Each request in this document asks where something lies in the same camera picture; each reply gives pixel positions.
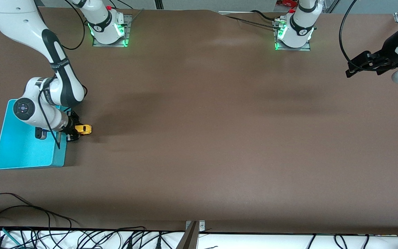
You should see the yellow beetle toy car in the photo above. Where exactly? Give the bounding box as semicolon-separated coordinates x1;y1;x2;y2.
75;124;93;136

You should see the teal plastic storage bin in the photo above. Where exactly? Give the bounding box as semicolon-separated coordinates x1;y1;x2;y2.
0;99;67;170

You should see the dark metal bar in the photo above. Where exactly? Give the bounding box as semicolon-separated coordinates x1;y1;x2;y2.
176;221;198;249

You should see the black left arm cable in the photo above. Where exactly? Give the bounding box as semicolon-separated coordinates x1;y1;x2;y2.
339;0;398;72

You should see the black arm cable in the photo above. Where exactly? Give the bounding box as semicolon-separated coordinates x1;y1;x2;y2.
61;0;86;51
339;0;398;72

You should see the large black cable loop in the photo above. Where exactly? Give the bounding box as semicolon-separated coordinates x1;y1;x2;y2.
0;192;80;229

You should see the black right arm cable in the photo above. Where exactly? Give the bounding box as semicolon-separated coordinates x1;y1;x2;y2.
61;0;86;51

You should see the short black table cable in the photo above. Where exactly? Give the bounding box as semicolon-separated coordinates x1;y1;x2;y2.
251;10;282;21

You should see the long black table cable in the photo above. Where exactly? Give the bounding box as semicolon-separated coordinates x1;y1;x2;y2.
225;15;277;30

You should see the thin grey cable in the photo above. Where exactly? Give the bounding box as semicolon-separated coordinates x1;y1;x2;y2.
129;8;145;27

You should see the silver table clamp bracket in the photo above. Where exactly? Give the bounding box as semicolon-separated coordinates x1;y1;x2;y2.
186;220;206;232

